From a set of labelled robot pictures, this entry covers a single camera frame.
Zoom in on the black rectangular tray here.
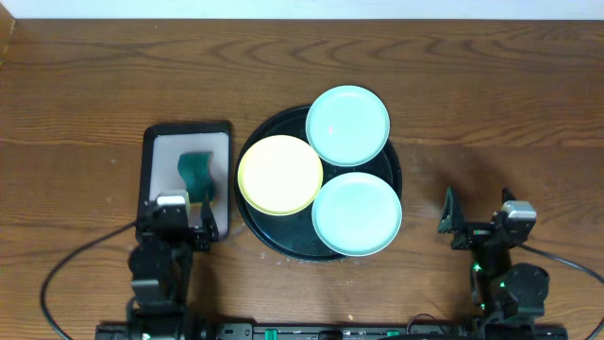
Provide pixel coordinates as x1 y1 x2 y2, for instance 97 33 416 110
137 121 232 241

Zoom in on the yellow plate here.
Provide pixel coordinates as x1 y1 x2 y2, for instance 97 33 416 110
237 135 324 216

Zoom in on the green yellow sponge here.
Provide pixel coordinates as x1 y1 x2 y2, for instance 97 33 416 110
177 152 215 204

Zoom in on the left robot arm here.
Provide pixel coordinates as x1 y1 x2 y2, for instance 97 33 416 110
125 193 219 340

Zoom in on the round black tray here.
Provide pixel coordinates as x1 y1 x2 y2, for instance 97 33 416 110
233 105 402 263

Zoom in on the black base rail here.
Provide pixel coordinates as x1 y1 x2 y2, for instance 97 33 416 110
93 323 569 340

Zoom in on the mint plate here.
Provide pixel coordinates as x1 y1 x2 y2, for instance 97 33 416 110
305 85 391 167
311 172 403 257

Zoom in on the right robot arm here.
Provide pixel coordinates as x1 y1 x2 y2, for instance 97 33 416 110
437 187 549 339

